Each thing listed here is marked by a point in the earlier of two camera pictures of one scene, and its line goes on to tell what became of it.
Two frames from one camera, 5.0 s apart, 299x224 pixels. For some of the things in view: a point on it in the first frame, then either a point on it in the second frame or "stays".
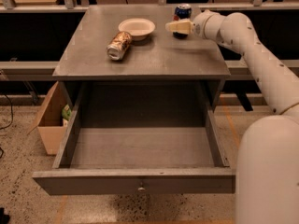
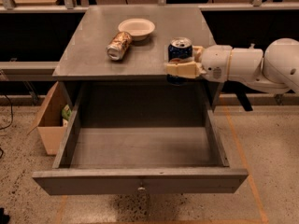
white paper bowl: (138, 27) stays
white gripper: (197, 27) → (215, 62)
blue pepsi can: (182, 12) → (178, 49)
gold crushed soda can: (119, 45) stays
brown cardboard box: (52, 128) stays
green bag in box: (66, 112) stays
